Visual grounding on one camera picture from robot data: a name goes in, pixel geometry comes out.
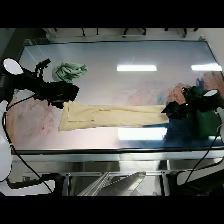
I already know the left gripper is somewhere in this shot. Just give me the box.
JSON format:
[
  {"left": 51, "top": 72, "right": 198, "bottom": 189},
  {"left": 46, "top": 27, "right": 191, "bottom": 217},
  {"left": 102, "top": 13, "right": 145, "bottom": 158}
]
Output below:
[{"left": 42, "top": 81, "right": 81, "bottom": 110}]

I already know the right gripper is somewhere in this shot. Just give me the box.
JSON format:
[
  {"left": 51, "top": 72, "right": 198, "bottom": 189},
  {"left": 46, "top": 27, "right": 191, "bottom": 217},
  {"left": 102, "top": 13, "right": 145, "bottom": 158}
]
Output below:
[{"left": 161, "top": 100, "right": 190, "bottom": 120}]

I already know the pale yellow garment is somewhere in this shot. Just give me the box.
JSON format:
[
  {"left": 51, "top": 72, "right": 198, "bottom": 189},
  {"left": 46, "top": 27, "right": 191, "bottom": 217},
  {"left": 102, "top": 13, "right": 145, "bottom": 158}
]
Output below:
[{"left": 58, "top": 101, "right": 170, "bottom": 132}]

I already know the light green garment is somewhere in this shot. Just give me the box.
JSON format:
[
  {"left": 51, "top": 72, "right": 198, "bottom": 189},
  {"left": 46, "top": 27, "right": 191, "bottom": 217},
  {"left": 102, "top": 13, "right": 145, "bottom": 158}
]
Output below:
[{"left": 51, "top": 62, "right": 89, "bottom": 84}]

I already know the dark green garment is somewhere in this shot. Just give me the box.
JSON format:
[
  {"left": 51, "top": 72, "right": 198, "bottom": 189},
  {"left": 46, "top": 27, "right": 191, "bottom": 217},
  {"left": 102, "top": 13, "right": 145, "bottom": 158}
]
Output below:
[{"left": 181, "top": 85, "right": 223, "bottom": 140}]

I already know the black cable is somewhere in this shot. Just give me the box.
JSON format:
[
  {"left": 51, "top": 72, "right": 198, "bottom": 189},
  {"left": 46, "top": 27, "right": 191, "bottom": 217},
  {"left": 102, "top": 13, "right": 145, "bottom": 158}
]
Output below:
[
  {"left": 1, "top": 94, "right": 55, "bottom": 195},
  {"left": 184, "top": 124, "right": 224, "bottom": 185}
]

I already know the silver frame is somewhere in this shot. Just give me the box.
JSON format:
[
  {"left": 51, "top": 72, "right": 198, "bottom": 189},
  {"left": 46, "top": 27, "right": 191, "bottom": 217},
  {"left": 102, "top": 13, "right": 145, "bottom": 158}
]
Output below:
[{"left": 9, "top": 149, "right": 224, "bottom": 197}]

